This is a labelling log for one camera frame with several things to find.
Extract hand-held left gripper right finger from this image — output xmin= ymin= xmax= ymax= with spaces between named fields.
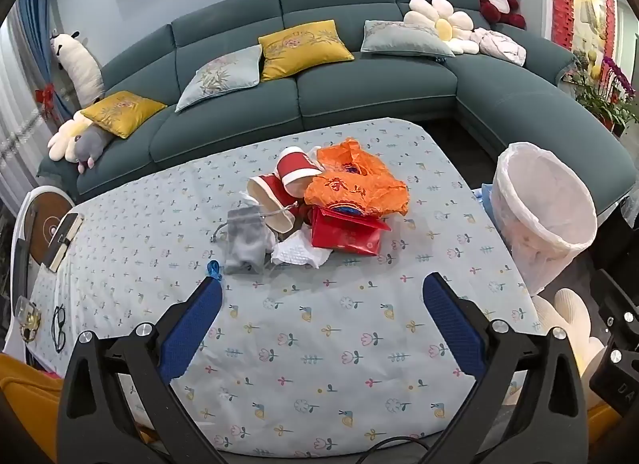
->
xmin=422 ymin=271 xmax=592 ymax=464

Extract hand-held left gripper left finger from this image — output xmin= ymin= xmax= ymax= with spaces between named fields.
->
xmin=57 ymin=275 xmax=225 ymax=464

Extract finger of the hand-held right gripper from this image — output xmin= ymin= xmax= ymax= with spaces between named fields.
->
xmin=593 ymin=269 xmax=639 ymax=345

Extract grey drawstring pouch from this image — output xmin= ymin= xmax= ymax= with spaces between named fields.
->
xmin=210 ymin=204 xmax=268 ymax=275

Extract trash bin with white liner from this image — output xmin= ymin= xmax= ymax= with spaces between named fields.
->
xmin=489 ymin=141 xmax=598 ymax=295

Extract white tissue paper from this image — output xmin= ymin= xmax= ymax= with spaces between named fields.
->
xmin=270 ymin=229 xmax=331 ymax=269

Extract red paper box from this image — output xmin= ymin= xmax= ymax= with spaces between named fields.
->
xmin=310 ymin=205 xmax=393 ymax=256

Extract red paper cup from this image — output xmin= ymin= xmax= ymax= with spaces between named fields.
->
xmin=277 ymin=147 xmax=325 ymax=197
xmin=247 ymin=173 xmax=300 ymax=234

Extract orange plastic bag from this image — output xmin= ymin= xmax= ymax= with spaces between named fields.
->
xmin=304 ymin=137 xmax=411 ymax=217

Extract floral pale blue tablecloth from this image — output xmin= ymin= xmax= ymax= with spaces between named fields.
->
xmin=30 ymin=117 xmax=545 ymax=460

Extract black eyeglasses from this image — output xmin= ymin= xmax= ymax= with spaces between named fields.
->
xmin=51 ymin=304 xmax=68 ymax=352

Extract dark notebook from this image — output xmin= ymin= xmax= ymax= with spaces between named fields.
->
xmin=42 ymin=213 xmax=85 ymax=272

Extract clear glass cup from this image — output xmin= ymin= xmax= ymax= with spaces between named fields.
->
xmin=15 ymin=294 xmax=43 ymax=342

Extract yellow cloth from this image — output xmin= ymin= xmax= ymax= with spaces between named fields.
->
xmin=0 ymin=354 xmax=65 ymax=464

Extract round wooden stool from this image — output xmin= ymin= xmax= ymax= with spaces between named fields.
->
xmin=30 ymin=187 xmax=75 ymax=265

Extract grey mouse plush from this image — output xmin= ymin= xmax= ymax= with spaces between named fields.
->
xmin=70 ymin=125 xmax=113 ymax=175

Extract potted flowering plant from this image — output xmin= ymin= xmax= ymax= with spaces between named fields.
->
xmin=564 ymin=57 xmax=639 ymax=137

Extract yellow embroidered cushion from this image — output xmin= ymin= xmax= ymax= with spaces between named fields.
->
xmin=258 ymin=20 xmax=355 ymax=81
xmin=81 ymin=91 xmax=168 ymax=139

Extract cream flower plush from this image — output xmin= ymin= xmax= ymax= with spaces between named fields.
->
xmin=47 ymin=112 xmax=91 ymax=162

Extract pale blue embroidered cushion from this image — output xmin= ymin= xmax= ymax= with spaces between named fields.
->
xmin=360 ymin=20 xmax=456 ymax=58
xmin=175 ymin=44 xmax=264 ymax=113

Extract teal corner sofa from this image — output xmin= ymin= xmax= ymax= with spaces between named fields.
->
xmin=36 ymin=0 xmax=639 ymax=210

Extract red curtain bow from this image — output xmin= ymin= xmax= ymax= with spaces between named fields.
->
xmin=36 ymin=83 xmax=57 ymax=120

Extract white sheer curtain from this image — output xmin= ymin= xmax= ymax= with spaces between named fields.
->
xmin=0 ymin=19 xmax=51 ymax=205

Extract long panda plush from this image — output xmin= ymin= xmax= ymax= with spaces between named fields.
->
xmin=49 ymin=30 xmax=105 ymax=101

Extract white daisy flower pillow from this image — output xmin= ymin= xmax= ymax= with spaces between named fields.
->
xmin=403 ymin=0 xmax=482 ymax=55

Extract blue curtain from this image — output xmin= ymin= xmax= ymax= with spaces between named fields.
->
xmin=20 ymin=0 xmax=71 ymax=122

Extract black cable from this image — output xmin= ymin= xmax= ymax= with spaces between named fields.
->
xmin=367 ymin=435 xmax=435 ymax=460

